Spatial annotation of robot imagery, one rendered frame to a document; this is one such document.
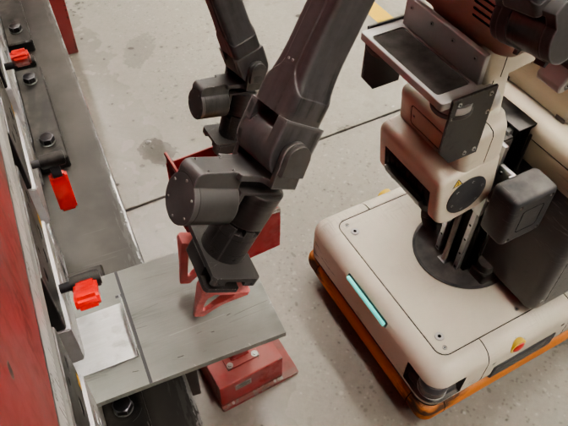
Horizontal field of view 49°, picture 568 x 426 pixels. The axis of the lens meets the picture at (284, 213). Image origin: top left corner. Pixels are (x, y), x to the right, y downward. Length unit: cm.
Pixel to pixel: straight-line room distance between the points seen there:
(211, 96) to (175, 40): 196
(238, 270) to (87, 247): 41
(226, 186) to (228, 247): 9
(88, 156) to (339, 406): 104
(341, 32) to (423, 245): 129
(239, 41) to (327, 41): 50
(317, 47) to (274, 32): 251
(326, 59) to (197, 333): 39
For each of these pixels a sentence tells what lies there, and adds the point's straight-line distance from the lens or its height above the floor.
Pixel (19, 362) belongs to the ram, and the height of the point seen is 141.
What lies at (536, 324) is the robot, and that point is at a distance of 182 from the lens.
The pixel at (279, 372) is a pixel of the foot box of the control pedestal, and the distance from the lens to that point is 187.
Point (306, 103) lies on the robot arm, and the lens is 65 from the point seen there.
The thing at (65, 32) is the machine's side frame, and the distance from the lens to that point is 306.
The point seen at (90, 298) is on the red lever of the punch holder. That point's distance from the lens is 58.
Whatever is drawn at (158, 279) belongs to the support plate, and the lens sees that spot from 88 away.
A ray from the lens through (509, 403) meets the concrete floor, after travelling 199.
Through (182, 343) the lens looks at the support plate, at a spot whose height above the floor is 100.
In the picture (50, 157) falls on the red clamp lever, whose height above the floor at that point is 118.
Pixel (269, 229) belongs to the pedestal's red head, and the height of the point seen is 73.
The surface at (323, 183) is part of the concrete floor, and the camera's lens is 237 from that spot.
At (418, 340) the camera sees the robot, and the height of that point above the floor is 28.
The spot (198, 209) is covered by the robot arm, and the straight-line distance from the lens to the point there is 64.
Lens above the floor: 171
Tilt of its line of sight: 49 degrees down
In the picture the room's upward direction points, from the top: 2 degrees clockwise
